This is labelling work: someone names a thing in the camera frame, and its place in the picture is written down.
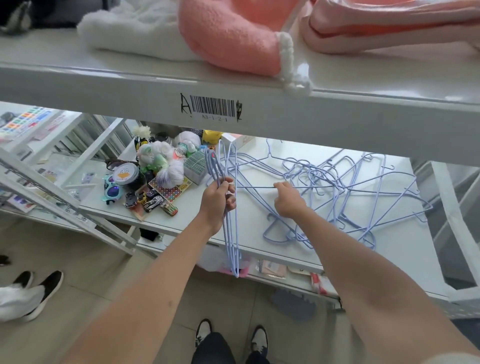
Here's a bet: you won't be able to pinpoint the person's left hand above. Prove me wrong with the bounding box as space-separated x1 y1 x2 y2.
197 176 238 237

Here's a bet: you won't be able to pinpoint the person's right hand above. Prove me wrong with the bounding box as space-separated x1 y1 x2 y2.
272 181 311 220

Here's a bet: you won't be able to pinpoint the gathered bunch of blue hangers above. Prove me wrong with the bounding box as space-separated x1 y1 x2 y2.
204 138 243 279

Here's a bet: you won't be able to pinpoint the pile of lilac hangers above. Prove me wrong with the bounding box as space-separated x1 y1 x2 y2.
224 138 434 251

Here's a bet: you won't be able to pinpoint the person's right forearm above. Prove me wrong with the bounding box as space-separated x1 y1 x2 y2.
292 208 480 364

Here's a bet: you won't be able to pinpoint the person's left forearm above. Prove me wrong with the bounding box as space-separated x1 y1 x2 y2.
61 211 222 364

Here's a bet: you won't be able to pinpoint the person's left shoe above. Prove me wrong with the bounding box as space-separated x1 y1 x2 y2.
194 318 213 350

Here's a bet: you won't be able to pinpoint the person's shoe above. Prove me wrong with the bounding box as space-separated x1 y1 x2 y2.
22 270 65 323
249 324 269 357
194 318 213 350
13 270 35 290

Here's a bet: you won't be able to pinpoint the person's right shoe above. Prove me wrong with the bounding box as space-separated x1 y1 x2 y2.
249 324 269 357

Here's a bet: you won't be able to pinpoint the person's black trousers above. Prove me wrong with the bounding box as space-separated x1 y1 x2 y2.
191 331 271 364

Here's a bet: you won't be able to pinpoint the colourful dotted sticker sheet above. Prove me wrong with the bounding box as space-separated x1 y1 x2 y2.
148 176 193 205

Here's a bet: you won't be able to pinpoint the white mesh bag purple contents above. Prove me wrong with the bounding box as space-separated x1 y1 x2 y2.
155 161 185 190

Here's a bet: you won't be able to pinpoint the green cap bottle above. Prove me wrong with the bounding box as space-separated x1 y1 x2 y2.
175 142 198 158

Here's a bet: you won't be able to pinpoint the silver black toy car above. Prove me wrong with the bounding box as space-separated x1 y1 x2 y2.
142 195 165 213

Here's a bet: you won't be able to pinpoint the yellow snack packet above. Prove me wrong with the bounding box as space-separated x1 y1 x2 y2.
202 130 224 146

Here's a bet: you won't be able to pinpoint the white pink box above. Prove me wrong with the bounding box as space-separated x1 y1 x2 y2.
221 131 256 151

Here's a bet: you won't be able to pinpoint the white plastic bag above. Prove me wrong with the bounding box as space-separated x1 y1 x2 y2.
173 131 202 149

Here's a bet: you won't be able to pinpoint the pink basket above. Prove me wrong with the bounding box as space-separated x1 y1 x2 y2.
219 265 248 279

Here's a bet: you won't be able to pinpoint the peach packet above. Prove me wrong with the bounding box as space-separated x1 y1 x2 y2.
258 259 288 280

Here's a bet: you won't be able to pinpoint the white mesh bag green contents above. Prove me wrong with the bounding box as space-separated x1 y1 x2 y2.
136 140 175 173

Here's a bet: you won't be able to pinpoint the red white packet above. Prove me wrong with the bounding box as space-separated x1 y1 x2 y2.
310 272 338 297

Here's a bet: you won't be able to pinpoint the white metal shelf board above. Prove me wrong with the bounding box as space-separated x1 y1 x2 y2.
0 28 480 168

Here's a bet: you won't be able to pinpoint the round tin white lid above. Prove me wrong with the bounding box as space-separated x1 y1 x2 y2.
111 161 147 193

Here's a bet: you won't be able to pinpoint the barcode sticker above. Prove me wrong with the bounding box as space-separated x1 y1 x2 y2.
179 92 244 123

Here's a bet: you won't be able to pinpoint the dark grey floor mat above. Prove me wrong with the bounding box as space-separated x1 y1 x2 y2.
269 288 316 323

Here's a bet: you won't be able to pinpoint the teal toy sunglasses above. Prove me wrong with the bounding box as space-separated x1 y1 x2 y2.
103 174 124 206

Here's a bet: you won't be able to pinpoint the black sunglasses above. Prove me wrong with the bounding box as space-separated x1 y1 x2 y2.
104 158 138 172

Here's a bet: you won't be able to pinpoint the white table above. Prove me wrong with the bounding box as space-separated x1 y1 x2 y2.
76 129 451 301

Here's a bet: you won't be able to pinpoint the pink fluffy towel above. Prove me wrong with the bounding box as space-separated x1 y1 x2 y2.
178 0 312 95

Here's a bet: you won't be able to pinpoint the white fluffy towel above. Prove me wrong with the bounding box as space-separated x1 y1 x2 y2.
76 0 203 63

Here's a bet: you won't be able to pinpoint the colour swatch card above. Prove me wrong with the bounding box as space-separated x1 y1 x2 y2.
0 106 53 140

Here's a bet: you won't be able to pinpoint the black bag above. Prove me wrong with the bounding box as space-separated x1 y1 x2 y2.
0 0 113 37

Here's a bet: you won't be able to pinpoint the white metal rack frame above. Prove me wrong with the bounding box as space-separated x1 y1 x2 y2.
412 159 480 320
0 108 138 256

